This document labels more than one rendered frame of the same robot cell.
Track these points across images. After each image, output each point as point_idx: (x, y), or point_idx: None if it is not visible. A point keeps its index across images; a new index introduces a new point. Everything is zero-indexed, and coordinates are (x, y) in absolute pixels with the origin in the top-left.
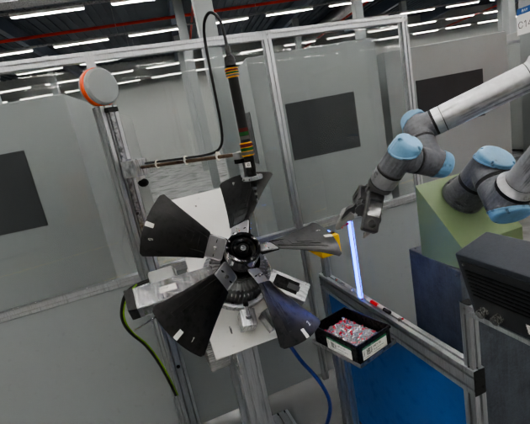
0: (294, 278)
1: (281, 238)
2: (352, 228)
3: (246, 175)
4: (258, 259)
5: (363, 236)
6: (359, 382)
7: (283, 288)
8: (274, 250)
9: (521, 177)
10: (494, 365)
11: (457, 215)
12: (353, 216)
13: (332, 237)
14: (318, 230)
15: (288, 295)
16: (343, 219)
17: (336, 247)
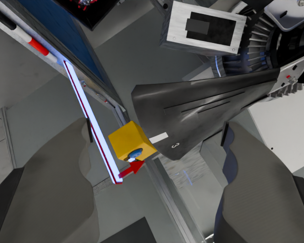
0: (196, 44)
1: (246, 107)
2: (108, 168)
3: None
4: (280, 54)
5: (88, 117)
6: (53, 5)
7: (214, 17)
8: (285, 62)
9: None
10: None
11: None
12: (247, 237)
13: (149, 135)
14: (174, 144)
15: (203, 6)
16: (276, 173)
17: (143, 108)
